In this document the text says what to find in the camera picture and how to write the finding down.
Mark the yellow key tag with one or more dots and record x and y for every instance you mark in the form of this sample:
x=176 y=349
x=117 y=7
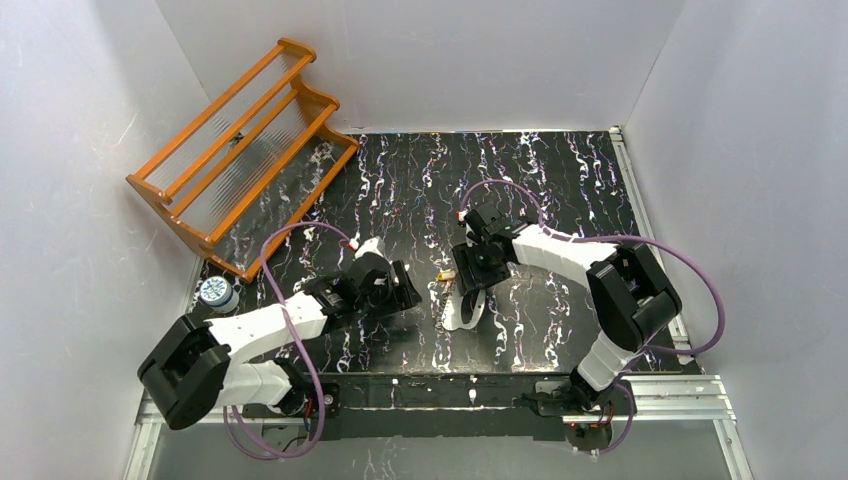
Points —
x=446 y=275

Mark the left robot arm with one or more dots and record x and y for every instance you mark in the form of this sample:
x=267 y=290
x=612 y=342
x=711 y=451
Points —
x=202 y=365

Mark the orange wooden rack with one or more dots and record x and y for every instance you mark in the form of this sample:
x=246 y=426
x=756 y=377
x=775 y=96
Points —
x=253 y=161

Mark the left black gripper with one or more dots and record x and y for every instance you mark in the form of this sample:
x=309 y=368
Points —
x=404 y=288

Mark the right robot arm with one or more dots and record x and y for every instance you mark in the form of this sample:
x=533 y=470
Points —
x=633 y=297

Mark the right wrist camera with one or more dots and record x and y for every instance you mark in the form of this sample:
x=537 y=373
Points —
x=470 y=236

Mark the small patterned round jar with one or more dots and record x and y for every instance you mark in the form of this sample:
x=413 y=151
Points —
x=217 y=293

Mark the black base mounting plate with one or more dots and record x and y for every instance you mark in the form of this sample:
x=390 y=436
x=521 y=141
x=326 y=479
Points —
x=465 y=406

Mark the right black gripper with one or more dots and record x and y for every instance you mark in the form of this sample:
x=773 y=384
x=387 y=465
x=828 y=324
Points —
x=472 y=282

